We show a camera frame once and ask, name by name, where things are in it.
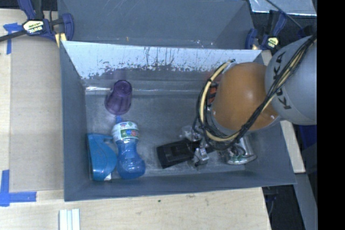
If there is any purple plastic cup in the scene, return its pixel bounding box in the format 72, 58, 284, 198
104, 79, 133, 116

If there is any grey metal bin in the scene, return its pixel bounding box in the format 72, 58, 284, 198
56, 0, 298, 202

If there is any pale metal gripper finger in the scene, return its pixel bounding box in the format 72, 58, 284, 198
191, 147, 210, 170
182, 125, 203, 144

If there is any blue clear plastic bottle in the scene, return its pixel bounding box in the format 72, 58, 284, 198
111, 115, 147, 180

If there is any blue plastic dispenser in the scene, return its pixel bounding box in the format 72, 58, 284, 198
86, 133, 118, 182

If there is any black flat box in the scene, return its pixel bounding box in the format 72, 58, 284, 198
156, 139, 197, 170

